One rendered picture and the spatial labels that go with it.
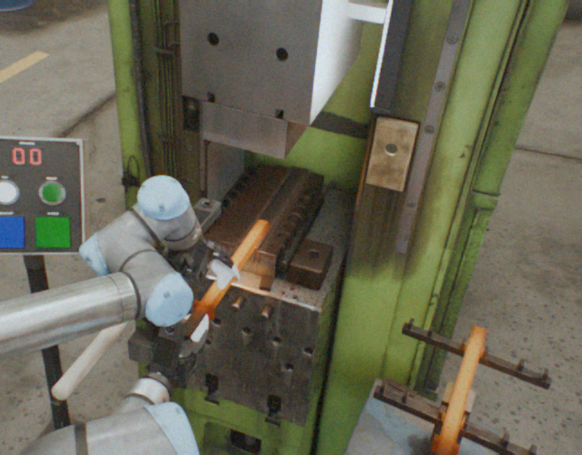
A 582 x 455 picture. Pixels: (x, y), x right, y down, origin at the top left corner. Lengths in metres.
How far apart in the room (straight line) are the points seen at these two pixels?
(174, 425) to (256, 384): 0.97
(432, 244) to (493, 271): 1.75
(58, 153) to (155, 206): 0.65
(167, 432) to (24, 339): 0.22
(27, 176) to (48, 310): 0.80
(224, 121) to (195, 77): 0.11
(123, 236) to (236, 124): 0.49
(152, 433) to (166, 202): 0.36
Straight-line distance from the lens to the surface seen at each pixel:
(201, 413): 2.09
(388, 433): 1.68
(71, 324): 0.95
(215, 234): 1.70
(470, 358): 1.52
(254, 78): 1.41
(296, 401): 1.86
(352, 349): 1.95
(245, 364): 1.83
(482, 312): 3.14
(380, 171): 1.55
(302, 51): 1.35
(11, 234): 1.71
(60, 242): 1.69
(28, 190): 1.70
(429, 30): 1.43
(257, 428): 2.02
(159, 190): 1.08
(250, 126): 1.46
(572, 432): 2.82
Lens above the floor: 2.01
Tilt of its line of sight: 36 degrees down
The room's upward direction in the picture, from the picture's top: 5 degrees clockwise
